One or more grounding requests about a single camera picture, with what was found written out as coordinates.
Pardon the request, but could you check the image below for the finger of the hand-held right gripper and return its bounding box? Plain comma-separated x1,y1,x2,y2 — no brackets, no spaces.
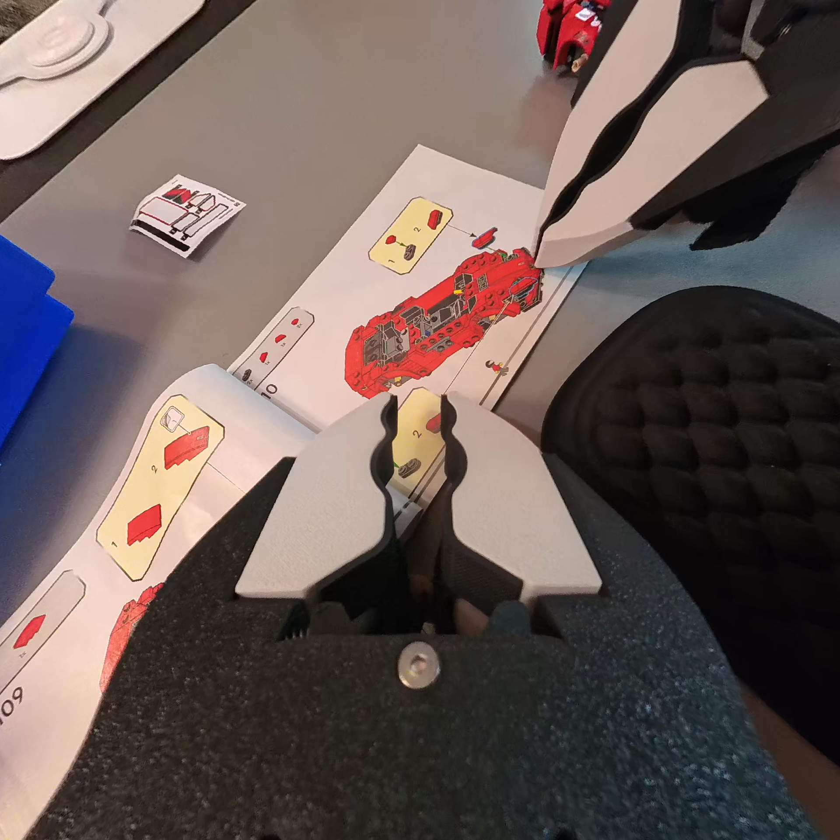
533,0,683,258
537,56,770,270

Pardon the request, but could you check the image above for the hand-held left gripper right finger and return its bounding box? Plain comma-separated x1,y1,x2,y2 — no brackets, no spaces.
441,392,603,601

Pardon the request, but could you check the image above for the lego instruction booklet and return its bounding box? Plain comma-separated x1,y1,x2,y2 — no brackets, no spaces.
0,144,588,834

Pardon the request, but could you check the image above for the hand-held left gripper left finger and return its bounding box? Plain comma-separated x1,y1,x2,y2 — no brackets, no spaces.
235,392,401,599

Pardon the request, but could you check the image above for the red lego car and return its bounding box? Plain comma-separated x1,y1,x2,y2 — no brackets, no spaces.
535,0,608,72

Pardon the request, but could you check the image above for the empty blue plastic bin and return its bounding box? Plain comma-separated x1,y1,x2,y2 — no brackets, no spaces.
0,233,75,454

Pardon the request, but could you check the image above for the black quilted wrist rest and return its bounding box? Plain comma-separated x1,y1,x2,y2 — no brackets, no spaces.
541,285,840,765

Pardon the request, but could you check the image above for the white stand base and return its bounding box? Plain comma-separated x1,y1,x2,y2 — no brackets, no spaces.
0,0,206,161

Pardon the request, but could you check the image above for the small sticker sheet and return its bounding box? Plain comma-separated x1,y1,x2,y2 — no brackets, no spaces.
129,174,247,260

